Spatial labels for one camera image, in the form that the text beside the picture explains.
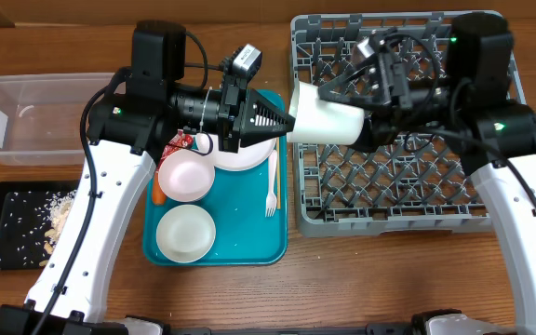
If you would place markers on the orange carrot piece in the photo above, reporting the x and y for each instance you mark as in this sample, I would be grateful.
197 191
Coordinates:
158 196

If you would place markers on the rice and peanut scraps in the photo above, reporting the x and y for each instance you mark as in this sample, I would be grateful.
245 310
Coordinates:
54 213

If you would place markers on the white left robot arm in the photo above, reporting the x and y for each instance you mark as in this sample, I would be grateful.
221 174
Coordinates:
124 129

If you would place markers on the light green bowl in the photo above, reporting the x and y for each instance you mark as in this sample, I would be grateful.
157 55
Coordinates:
185 234

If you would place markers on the teal plastic tray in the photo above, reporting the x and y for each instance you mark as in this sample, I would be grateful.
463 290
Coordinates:
236 203

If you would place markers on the wooden chopstick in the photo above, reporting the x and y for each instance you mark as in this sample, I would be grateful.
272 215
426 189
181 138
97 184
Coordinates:
278 187

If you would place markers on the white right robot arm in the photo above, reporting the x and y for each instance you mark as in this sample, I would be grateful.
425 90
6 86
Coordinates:
465 102

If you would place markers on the pink bowl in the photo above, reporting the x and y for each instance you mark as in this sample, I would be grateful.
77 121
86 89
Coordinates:
185 176

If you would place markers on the red snack wrapper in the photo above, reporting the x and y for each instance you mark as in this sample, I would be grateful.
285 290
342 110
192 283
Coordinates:
180 141

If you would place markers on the grey dishwasher rack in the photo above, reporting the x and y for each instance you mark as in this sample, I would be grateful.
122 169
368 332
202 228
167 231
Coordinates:
413 183

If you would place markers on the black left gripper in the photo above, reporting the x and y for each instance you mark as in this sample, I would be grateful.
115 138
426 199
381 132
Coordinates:
232 95

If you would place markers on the large white plate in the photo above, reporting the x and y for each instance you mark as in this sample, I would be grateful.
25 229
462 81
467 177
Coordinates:
245 158

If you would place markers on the white plastic cup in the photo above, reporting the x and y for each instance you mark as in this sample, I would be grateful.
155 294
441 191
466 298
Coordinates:
322 122

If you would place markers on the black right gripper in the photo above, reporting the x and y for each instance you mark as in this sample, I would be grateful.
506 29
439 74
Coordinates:
370 79

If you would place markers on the white plastic fork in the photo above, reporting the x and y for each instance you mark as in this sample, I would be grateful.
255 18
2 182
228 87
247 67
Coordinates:
271 199

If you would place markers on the black food waste tray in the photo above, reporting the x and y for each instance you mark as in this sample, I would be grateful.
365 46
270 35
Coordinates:
25 208

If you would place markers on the clear plastic bin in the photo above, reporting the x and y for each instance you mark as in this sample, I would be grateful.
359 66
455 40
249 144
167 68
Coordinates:
40 115

